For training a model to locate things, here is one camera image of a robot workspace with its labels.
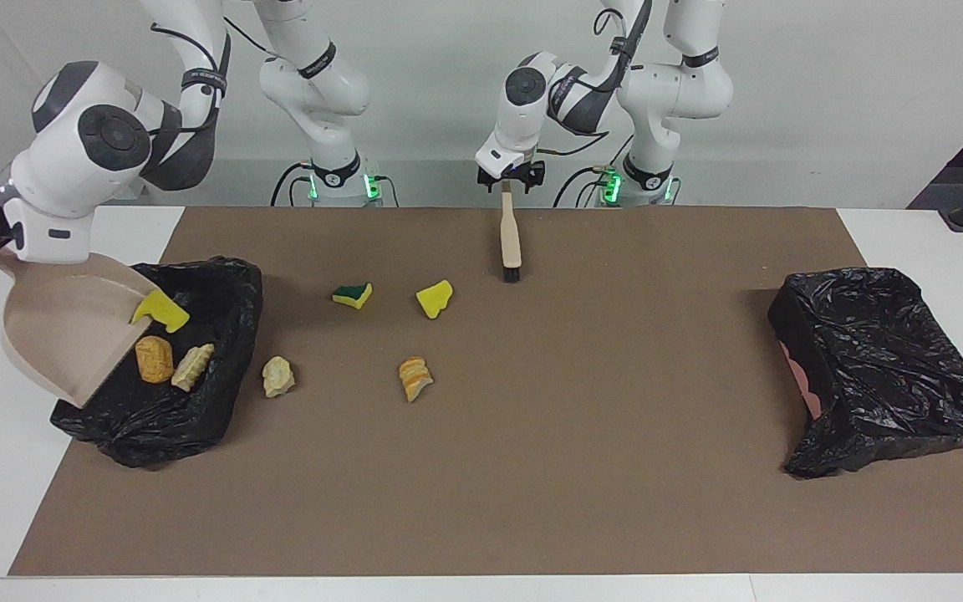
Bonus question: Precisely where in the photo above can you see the beige hand brush black bristles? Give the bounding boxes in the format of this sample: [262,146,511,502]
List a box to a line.
[500,184,522,283]

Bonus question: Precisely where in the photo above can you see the beige plastic dustpan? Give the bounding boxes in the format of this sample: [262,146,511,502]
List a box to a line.
[0,205,166,409]

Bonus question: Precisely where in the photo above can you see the green and yellow sponge piece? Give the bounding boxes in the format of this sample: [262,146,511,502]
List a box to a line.
[332,283,374,311]

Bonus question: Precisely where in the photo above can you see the brown bread nugget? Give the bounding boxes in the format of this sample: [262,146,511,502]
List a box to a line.
[135,335,175,385]

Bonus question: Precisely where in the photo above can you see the striped bread piece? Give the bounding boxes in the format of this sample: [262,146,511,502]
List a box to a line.
[398,356,435,404]
[171,343,217,393]

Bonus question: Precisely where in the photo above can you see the pale bread chunk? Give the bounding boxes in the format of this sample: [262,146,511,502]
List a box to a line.
[261,356,296,400]

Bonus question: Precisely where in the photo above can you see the left black trash bag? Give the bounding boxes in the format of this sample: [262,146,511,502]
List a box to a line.
[49,256,265,470]

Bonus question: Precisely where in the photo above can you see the black bag lined pink bin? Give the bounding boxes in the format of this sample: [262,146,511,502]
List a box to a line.
[767,266,963,480]

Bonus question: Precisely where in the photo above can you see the brown table mat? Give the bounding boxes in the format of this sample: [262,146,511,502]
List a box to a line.
[8,207,963,578]

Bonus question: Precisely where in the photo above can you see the black left arm base cable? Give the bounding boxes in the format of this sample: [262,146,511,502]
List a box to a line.
[553,130,637,208]

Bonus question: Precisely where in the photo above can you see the black arm base cable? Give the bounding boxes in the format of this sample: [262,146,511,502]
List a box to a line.
[271,161,400,207]
[553,130,637,208]

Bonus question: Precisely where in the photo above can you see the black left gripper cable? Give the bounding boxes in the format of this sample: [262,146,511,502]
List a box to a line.
[534,4,645,161]

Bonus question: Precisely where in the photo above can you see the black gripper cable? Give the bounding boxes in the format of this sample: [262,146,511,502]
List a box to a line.
[534,4,645,161]
[150,15,283,139]

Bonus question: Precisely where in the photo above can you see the black right arm base cable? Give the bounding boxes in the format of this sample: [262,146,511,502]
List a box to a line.
[271,161,400,207]

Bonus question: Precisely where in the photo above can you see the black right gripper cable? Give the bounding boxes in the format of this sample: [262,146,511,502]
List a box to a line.
[150,15,283,139]

